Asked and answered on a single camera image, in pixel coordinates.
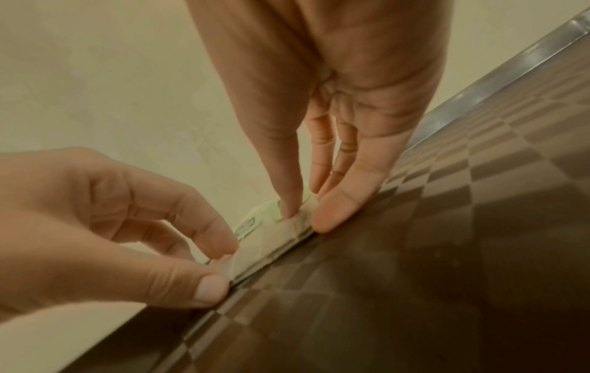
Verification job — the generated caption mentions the person's right hand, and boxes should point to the person's right hand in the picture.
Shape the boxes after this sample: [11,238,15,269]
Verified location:
[183,0,457,235]

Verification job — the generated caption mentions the person's left hand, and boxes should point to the person's left hand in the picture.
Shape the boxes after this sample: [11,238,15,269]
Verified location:
[0,145,242,322]

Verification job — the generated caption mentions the green tag tea bag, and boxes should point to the green tag tea bag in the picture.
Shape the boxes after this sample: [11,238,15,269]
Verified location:
[258,183,321,238]
[206,222,301,287]

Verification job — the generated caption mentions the brown plastic tray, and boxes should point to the brown plastic tray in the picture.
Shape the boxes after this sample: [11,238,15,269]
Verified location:
[60,7,590,373]

